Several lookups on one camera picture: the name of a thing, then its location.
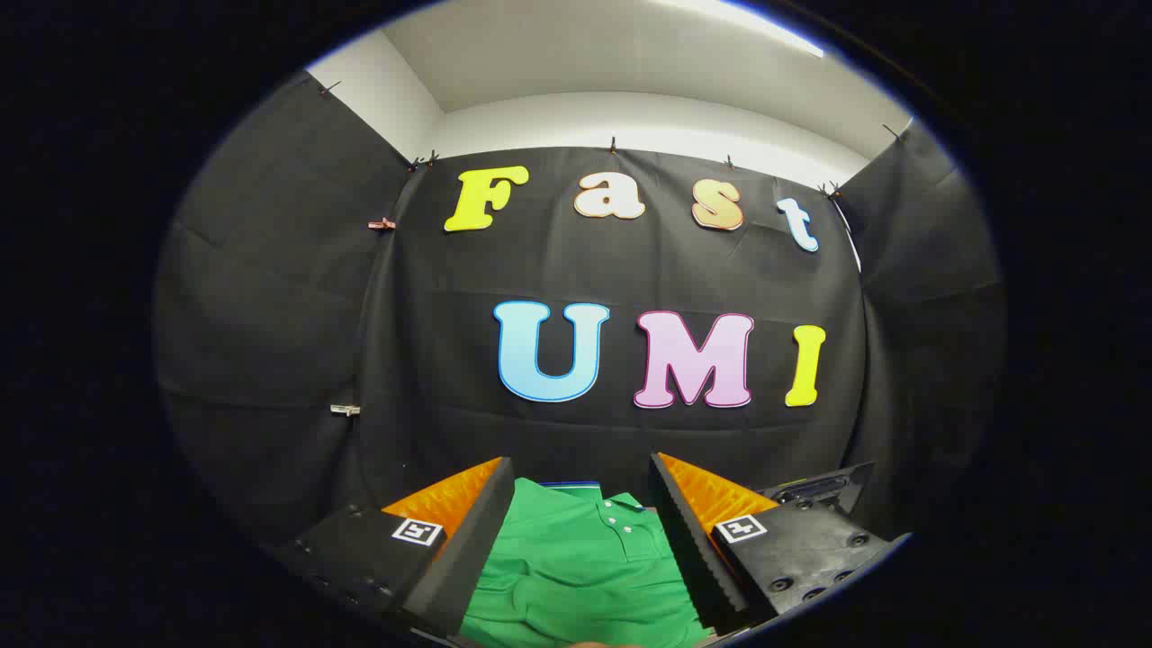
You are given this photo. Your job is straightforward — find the green polo shirt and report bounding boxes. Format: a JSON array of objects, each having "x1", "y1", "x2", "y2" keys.
[{"x1": 459, "y1": 480, "x2": 712, "y2": 648}]

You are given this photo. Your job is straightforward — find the black backdrop cloth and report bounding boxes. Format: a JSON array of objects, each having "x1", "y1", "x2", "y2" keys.
[{"x1": 153, "y1": 72, "x2": 1004, "y2": 552}]

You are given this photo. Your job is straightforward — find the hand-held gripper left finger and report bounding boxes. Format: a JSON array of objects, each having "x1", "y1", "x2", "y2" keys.
[{"x1": 270, "y1": 456, "x2": 516, "y2": 638}]

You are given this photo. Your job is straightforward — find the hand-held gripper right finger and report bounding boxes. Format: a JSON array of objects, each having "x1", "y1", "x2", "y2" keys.
[{"x1": 650, "y1": 453, "x2": 910, "y2": 635}]

